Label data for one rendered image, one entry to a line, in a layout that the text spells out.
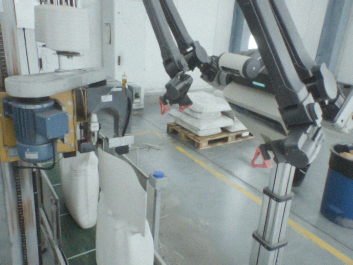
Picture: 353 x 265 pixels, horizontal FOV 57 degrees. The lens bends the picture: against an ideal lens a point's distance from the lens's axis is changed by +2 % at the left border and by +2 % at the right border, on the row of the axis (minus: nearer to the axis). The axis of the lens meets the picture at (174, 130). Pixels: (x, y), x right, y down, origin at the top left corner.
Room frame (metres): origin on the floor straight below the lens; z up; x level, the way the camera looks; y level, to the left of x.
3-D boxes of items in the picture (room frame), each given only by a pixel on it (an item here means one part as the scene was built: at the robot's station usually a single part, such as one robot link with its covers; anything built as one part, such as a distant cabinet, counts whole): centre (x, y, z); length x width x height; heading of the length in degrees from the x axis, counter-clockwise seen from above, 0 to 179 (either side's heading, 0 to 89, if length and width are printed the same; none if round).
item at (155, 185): (1.59, 0.07, 0.81); 0.08 x 0.08 x 0.06; 34
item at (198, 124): (4.30, -0.48, 0.32); 0.66 x 0.43 x 0.15; 126
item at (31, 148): (1.22, 0.57, 1.21); 0.15 x 0.15 x 0.25
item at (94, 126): (1.45, 0.39, 1.14); 0.05 x 0.04 x 0.16; 124
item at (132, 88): (1.64, 0.23, 1.29); 0.08 x 0.05 x 0.09; 34
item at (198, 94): (4.63, -0.25, 0.56); 0.66 x 0.43 x 0.15; 121
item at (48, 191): (1.88, 0.88, 0.54); 1.05 x 0.02 x 0.41; 34
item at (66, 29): (1.31, 0.45, 1.61); 0.17 x 0.17 x 0.17
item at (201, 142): (4.65, -0.60, 0.07); 1.20 x 0.82 x 0.14; 126
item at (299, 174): (3.23, -1.36, 0.13); 0.30 x 0.30 x 0.26
